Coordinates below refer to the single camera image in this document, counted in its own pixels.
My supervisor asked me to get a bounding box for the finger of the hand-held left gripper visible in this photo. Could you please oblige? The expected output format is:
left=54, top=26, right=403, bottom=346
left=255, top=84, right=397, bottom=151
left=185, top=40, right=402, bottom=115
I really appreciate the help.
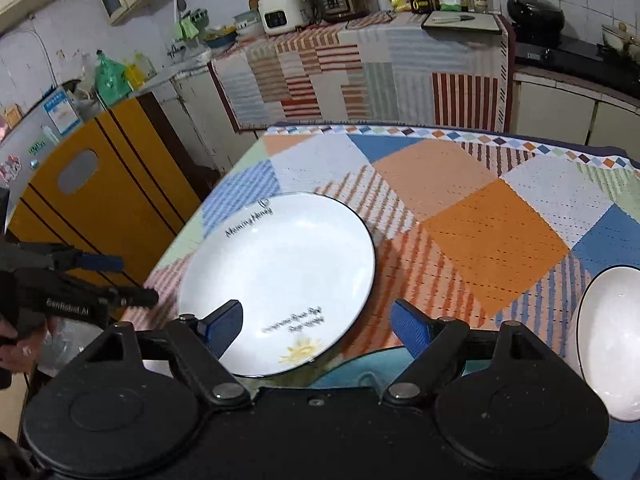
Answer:
left=106, top=286, right=160, bottom=310
left=52, top=247, right=125, bottom=272

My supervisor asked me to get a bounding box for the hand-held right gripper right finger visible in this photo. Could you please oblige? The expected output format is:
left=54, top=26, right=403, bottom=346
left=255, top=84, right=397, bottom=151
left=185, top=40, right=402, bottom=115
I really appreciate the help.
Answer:
left=382, top=300, right=553, bottom=407

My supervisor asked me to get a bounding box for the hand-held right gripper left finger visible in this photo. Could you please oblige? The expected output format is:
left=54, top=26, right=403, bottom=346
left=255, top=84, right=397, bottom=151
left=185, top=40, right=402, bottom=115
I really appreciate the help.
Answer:
left=82, top=300, right=251, bottom=409

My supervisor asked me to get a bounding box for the white printed plate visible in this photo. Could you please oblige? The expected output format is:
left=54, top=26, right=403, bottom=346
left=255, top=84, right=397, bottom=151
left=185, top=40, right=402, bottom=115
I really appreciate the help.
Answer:
left=177, top=192, right=377, bottom=379

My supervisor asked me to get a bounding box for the white black-rimmed bowl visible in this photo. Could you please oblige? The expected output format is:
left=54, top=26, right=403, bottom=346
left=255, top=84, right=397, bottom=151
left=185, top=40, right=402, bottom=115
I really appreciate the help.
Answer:
left=574, top=265, right=640, bottom=422

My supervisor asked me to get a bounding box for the person's left hand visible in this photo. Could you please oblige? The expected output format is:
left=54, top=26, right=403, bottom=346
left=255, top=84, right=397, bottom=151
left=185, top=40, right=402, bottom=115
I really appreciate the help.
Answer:
left=0, top=317, right=51, bottom=375

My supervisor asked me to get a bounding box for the green plastic bag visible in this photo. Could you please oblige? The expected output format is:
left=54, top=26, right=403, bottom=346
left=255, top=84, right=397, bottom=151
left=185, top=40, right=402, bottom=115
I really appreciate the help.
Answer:
left=94, top=49, right=134, bottom=107

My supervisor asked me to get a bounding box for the yellow plastic bag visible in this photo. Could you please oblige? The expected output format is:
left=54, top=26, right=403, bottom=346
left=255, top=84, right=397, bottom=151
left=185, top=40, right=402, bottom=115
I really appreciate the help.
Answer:
left=124, top=57, right=152, bottom=87

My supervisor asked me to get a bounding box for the green hanging cloth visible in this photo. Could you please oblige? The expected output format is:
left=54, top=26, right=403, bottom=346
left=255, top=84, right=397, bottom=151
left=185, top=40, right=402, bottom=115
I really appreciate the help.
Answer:
left=173, top=8, right=207, bottom=41

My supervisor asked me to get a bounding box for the blue bowl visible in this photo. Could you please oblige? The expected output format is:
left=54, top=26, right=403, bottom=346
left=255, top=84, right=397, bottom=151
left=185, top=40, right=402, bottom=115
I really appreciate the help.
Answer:
left=204, top=27, right=239, bottom=50

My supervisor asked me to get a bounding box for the striped patchwork counter cloth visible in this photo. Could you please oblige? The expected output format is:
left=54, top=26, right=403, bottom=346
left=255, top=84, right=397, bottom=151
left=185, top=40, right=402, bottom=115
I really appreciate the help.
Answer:
left=209, top=12, right=512, bottom=135

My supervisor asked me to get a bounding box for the cream base cabinet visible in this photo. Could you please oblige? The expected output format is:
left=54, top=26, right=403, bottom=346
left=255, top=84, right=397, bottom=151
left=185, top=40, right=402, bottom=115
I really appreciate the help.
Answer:
left=510, top=72, right=640, bottom=152

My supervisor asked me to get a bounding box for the white rice cooker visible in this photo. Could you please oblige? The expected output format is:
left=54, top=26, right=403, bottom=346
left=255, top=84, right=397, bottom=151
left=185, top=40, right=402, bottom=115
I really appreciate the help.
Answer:
left=258, top=0, right=314, bottom=36

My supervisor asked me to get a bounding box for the cutting board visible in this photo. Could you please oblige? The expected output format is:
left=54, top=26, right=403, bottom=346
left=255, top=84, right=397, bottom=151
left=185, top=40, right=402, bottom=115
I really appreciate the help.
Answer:
left=420, top=9, right=503, bottom=35

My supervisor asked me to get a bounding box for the black gas stove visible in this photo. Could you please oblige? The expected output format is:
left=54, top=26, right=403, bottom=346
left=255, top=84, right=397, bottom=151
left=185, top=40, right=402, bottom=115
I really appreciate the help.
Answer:
left=514, top=35, right=640, bottom=87

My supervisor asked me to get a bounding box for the black wok with lid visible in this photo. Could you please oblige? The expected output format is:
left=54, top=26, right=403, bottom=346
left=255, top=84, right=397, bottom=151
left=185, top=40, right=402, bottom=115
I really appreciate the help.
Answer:
left=505, top=0, right=566, bottom=44

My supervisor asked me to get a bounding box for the cream pot with lid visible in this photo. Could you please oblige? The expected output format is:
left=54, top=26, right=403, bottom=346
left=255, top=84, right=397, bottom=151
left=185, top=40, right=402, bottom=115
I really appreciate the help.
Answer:
left=601, top=22, right=640, bottom=57

